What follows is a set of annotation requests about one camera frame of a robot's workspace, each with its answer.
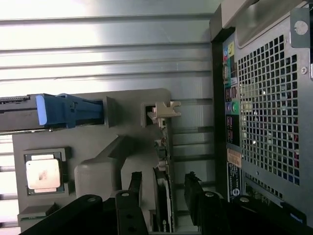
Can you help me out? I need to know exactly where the black open PC case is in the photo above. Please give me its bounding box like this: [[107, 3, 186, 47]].
[[209, 0, 313, 235]]

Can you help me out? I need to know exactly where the grey plastic parts rack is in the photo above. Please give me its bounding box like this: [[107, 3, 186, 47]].
[[12, 88, 177, 233]]

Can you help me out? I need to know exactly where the hard disk in blue caddy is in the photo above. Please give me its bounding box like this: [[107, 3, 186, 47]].
[[0, 93, 103, 134]]

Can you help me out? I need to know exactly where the silver CPU chip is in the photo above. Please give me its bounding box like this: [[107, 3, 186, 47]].
[[25, 154, 67, 194]]

